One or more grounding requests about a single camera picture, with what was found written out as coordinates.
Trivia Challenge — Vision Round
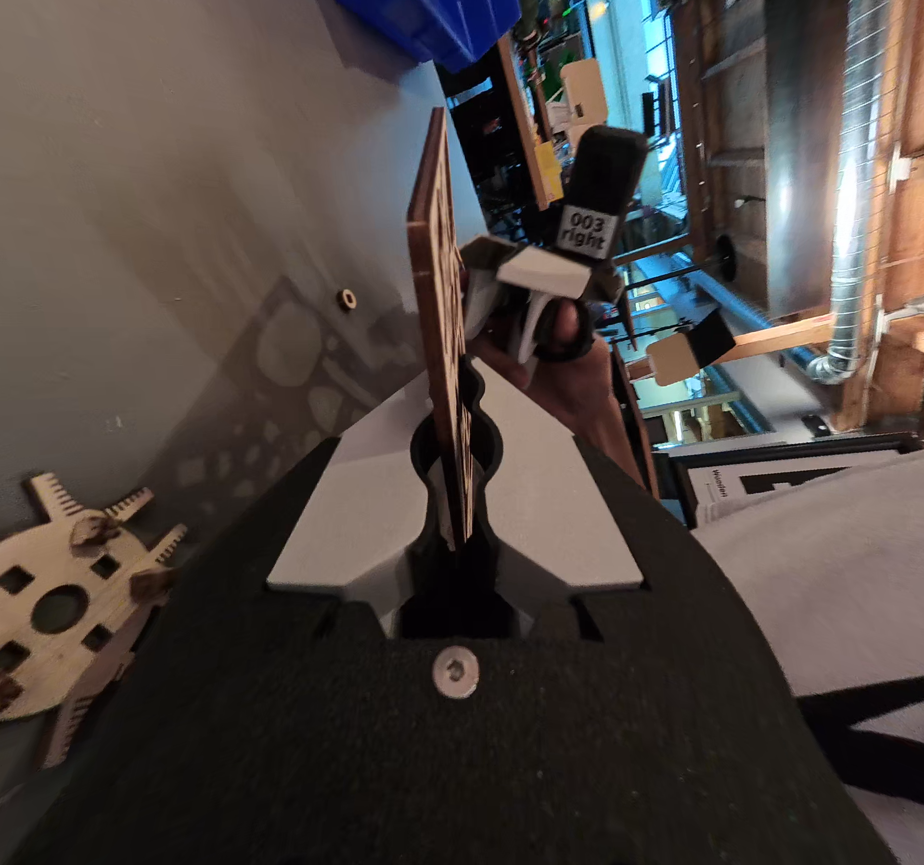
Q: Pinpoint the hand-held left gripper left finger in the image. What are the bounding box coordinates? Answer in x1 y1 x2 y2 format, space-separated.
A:
267 382 453 638

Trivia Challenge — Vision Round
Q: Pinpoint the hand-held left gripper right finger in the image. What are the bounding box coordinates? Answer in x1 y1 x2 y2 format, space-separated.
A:
466 357 644 639

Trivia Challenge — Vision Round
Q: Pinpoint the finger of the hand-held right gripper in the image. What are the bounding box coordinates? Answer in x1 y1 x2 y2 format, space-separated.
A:
461 236 522 341
497 244 590 299

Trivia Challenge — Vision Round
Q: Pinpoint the plywood parts sheet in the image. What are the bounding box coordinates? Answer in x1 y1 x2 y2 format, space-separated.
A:
406 107 483 554

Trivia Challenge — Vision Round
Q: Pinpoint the wooden toothed gear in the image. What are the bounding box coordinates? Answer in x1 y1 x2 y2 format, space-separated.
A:
0 471 190 772

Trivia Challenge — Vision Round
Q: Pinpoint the person's right forearm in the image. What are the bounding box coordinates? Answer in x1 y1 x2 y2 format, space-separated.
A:
577 403 661 501

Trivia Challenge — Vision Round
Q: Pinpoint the person's right hand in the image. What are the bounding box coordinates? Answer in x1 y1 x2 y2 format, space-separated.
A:
471 299 625 442

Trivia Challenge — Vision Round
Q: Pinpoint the cream hanging panel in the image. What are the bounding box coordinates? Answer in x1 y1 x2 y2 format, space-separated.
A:
559 58 609 123

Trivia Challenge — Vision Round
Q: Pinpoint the black framed marker sign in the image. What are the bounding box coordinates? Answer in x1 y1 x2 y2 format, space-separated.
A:
671 432 924 528

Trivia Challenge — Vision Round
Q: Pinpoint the cream and black panel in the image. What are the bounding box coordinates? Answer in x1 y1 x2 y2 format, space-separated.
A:
646 309 737 384

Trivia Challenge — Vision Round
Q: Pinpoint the wooden ceiling beam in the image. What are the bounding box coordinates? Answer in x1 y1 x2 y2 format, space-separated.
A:
722 317 838 364

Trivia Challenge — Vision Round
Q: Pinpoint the person's white shirt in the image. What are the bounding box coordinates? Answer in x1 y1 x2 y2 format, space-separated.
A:
693 446 924 865

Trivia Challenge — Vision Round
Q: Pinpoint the wide metal duct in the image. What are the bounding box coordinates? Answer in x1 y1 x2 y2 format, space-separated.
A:
765 0 860 318

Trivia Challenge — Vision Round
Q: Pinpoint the black shoulder strap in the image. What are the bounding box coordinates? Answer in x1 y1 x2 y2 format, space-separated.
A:
794 688 924 804

